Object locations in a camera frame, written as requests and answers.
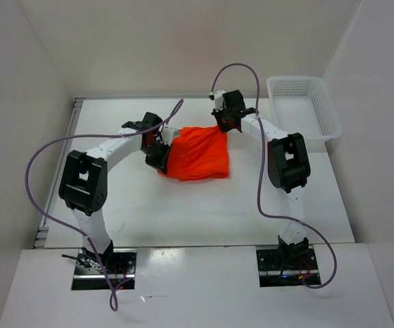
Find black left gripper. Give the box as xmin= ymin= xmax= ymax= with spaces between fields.
xmin=141 ymin=139 xmax=172 ymax=174

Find orange shorts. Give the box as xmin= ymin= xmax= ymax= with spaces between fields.
xmin=158 ymin=126 xmax=229 ymax=182

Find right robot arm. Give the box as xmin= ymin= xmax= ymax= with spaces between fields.
xmin=209 ymin=90 xmax=311 ymax=270

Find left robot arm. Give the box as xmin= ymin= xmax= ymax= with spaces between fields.
xmin=59 ymin=112 xmax=180 ymax=273

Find white plastic basket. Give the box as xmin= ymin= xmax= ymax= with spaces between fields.
xmin=266 ymin=76 xmax=342 ymax=143

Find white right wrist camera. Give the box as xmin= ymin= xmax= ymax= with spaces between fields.
xmin=209 ymin=90 xmax=225 ymax=112

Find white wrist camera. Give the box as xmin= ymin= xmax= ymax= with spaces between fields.
xmin=160 ymin=127 xmax=181 ymax=146
xmin=209 ymin=90 xmax=225 ymax=112

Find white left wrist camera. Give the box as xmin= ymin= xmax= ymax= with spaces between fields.
xmin=160 ymin=127 xmax=181 ymax=146

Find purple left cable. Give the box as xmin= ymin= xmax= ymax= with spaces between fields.
xmin=25 ymin=98 xmax=185 ymax=312

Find purple cable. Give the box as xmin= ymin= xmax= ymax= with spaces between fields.
xmin=211 ymin=62 xmax=339 ymax=290
xmin=25 ymin=98 xmax=185 ymax=312

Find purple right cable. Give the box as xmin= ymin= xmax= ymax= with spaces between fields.
xmin=211 ymin=62 xmax=339 ymax=290

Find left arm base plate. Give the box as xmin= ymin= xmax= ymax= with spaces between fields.
xmin=71 ymin=248 xmax=138 ymax=291

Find aluminium table edge rail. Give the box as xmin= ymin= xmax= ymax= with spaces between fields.
xmin=33 ymin=98 xmax=85 ymax=249

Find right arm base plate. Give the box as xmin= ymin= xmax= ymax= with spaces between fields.
xmin=256 ymin=247 xmax=322 ymax=288

